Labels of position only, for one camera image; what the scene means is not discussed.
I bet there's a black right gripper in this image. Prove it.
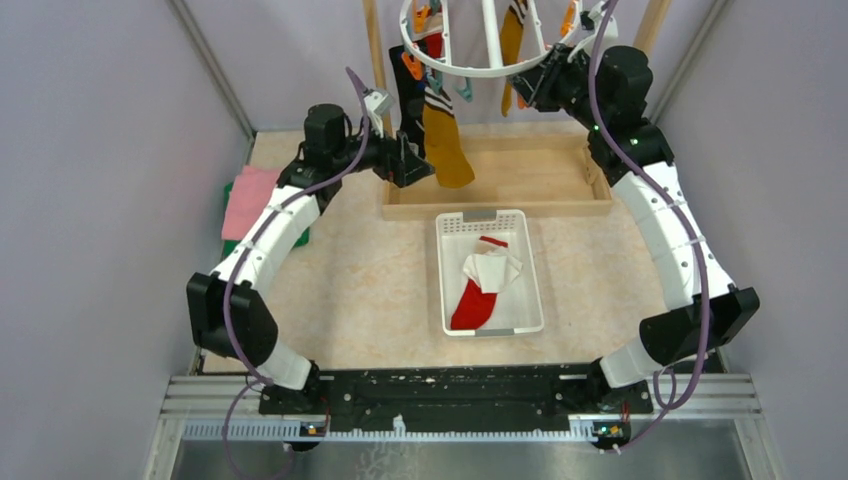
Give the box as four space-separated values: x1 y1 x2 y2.
510 43 609 133

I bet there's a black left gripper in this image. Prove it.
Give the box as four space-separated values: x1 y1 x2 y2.
332 112 434 187

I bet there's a white round clip hanger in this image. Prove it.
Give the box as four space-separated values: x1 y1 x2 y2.
398 1 585 80

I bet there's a red sock white cuff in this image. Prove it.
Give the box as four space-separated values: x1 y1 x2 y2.
450 235 509 330

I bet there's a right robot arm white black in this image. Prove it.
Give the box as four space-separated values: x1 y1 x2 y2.
507 45 760 412

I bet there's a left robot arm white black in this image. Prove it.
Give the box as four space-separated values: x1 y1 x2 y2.
186 103 435 414

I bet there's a pink folded towel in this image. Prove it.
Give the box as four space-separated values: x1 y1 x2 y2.
231 165 282 240

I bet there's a mustard yellow sock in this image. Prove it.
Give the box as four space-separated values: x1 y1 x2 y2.
422 85 475 189
500 0 531 119

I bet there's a white plastic basket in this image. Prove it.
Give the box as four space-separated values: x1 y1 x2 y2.
435 209 545 338

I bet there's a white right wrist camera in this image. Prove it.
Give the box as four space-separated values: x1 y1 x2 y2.
574 1 620 56

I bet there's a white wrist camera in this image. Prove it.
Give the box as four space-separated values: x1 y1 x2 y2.
574 1 620 56
364 88 395 138

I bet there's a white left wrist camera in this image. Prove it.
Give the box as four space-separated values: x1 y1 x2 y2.
364 88 395 138

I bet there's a wooden hanger stand frame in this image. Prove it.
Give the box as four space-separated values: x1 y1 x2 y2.
364 1 666 220

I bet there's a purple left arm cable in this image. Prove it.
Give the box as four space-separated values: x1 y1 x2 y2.
221 66 372 480

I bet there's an aluminium rail frame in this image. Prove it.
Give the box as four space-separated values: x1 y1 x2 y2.
145 364 788 479

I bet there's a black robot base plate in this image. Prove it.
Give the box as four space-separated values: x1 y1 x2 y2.
259 363 654 434

